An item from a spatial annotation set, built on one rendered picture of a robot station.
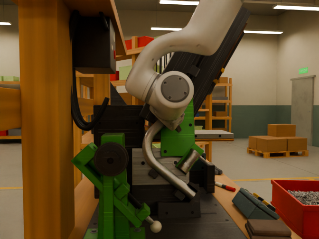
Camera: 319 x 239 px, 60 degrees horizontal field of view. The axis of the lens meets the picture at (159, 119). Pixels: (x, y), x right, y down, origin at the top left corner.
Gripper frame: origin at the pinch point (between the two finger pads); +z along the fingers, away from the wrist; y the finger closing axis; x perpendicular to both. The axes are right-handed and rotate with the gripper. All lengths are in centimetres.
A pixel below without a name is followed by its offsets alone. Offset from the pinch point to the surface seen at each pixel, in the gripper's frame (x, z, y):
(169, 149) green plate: 4.9, 3.9, -8.0
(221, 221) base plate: 10.6, -3.3, -33.3
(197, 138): -7.4, 16.6, -12.6
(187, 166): 5.3, 0.4, -15.6
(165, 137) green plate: 3.0, 3.9, -4.4
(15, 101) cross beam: 25.8, -24.2, 24.6
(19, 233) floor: 136, 207, 42
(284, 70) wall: -614, 819, -104
